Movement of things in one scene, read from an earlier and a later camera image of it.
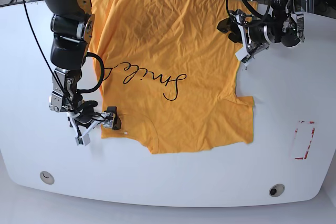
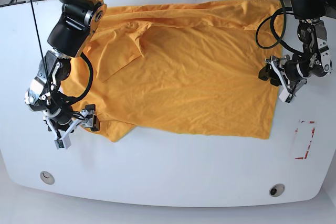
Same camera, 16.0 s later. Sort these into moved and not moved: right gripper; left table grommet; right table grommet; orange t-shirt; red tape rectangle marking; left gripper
Moved: right gripper; left gripper; orange t-shirt
Not moved: left table grommet; right table grommet; red tape rectangle marking
